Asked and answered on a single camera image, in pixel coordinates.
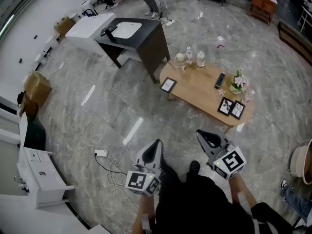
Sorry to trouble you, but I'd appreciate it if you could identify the wooden coffee table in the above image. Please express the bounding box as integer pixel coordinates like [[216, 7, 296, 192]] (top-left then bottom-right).
[[159, 58, 255, 133]]

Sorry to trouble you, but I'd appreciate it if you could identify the dark green tub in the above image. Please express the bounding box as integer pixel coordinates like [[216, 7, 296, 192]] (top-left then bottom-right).
[[23, 117, 46, 151]]

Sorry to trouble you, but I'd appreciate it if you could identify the potted pink flower plant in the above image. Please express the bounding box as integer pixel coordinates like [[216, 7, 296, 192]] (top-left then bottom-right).
[[229, 69, 251, 95]]

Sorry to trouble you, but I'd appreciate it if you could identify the beige round basin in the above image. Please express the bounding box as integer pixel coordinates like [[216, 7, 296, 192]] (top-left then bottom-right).
[[290, 139, 312, 185]]

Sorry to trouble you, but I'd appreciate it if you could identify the black framed picture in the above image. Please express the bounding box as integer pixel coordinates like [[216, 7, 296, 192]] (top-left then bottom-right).
[[159, 77, 177, 94]]

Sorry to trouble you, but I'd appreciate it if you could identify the person's right black shoe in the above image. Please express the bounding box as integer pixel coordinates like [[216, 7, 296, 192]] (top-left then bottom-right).
[[189, 160, 201, 176]]

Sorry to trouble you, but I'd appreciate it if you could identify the black faucet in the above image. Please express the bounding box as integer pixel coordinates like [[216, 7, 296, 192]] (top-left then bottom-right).
[[100, 24, 118, 43]]

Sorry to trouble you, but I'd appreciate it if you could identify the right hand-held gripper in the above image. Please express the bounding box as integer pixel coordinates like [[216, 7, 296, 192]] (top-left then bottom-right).
[[196, 129, 246, 180]]

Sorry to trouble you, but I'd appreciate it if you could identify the brown wooden cabinet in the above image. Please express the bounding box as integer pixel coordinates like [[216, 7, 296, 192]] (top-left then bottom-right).
[[249, 0, 278, 26]]

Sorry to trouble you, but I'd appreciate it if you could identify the dark wooden sink vanity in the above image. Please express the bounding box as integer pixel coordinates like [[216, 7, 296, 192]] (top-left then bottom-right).
[[94, 18, 171, 84]]

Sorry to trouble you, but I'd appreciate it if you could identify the person's right forearm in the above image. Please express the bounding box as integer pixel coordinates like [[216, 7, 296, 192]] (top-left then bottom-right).
[[229, 174, 258, 215]]

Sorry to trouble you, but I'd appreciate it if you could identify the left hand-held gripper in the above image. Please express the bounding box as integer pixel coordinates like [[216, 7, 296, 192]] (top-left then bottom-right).
[[125, 139, 164, 197]]

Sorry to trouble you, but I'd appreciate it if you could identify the white drawer cabinet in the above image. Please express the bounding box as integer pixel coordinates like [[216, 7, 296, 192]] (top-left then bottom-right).
[[16, 146, 76, 209]]

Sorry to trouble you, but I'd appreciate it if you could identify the white bathtub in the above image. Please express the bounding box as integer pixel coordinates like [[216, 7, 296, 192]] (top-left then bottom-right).
[[65, 13, 115, 56]]

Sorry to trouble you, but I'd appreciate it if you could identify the person's black-clothed body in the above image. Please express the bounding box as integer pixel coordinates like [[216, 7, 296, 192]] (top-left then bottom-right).
[[155, 155, 293, 234]]

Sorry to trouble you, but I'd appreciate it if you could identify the dark wooden bench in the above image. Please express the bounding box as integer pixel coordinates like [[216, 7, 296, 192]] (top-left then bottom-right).
[[277, 20, 312, 67]]

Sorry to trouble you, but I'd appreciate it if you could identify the white-capped clear bottle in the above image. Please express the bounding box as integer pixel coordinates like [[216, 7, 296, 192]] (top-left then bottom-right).
[[196, 51, 206, 68]]

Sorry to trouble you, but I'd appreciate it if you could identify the small dark cardboard box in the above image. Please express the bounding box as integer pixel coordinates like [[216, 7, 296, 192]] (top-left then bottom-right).
[[19, 91, 39, 118]]

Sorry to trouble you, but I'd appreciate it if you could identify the green-capped clear bottle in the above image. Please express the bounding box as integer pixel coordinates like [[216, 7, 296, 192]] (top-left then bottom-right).
[[175, 53, 187, 70]]

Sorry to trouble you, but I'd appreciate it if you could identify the black remote control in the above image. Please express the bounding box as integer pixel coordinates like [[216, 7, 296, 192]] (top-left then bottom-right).
[[214, 72, 226, 90]]

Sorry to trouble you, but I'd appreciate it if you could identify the red-label water bottle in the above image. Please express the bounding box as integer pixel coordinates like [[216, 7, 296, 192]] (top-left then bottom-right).
[[185, 46, 194, 65]]

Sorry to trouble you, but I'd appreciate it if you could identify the red-topped clear stand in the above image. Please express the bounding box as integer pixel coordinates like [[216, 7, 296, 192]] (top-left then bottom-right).
[[215, 44, 225, 65]]

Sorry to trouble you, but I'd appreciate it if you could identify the person's left forearm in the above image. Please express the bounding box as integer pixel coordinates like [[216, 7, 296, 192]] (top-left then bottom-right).
[[133, 191, 161, 234]]

